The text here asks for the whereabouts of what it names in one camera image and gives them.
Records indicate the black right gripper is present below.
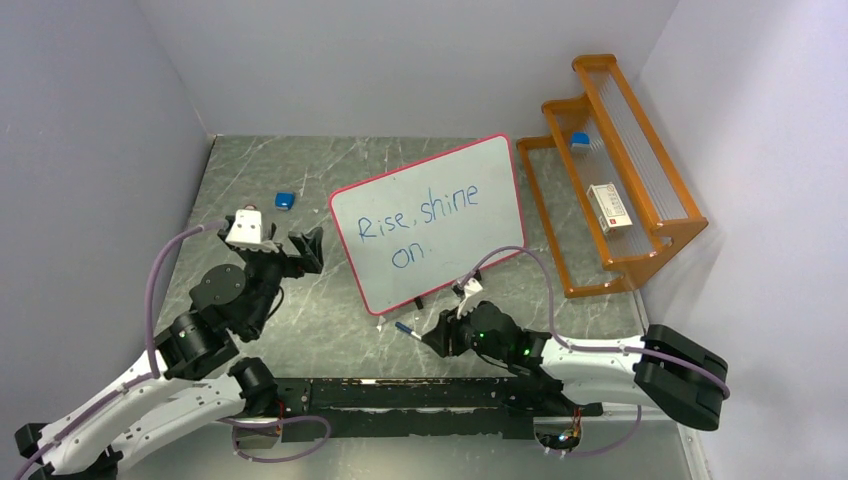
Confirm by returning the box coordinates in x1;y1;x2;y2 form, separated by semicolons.
422;297;510;363

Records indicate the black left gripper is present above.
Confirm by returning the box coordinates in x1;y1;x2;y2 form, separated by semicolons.
239;221;323;334

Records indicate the pink framed whiteboard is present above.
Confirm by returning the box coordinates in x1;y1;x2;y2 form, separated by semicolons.
328;134;527;316

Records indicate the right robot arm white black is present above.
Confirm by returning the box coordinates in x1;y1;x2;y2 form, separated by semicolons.
417;301;729;431

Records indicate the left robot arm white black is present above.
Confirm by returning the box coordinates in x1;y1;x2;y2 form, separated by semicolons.
15;219;324;479

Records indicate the blue eraser on table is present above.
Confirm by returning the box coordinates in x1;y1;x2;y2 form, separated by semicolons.
274;192;296;211

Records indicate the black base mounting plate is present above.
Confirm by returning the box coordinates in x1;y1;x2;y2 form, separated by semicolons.
253;377;603;440

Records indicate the white red small box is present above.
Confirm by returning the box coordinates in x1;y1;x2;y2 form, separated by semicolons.
586;183;633;235

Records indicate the orange wooden tiered rack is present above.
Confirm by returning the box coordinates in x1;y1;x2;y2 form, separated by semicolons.
516;54;709;298

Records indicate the blue eraser on rack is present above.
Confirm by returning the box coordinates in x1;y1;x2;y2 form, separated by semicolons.
569;131;591;155

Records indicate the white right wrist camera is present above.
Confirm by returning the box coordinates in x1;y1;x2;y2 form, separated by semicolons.
453;277;483;318

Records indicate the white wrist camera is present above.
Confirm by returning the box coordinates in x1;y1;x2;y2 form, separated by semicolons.
224;208;279;253
453;277;483;318

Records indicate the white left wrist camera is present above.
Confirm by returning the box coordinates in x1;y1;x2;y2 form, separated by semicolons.
224;208;279;253

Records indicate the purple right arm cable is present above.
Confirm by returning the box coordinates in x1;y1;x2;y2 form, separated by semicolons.
457;246;732;400

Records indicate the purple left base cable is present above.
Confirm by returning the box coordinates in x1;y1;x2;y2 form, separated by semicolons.
218;413;333;464

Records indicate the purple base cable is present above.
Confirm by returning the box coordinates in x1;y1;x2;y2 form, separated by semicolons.
218;413;333;464
543;405;644;460

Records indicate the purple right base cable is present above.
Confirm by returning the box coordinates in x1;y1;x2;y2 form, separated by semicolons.
543;405;644;460

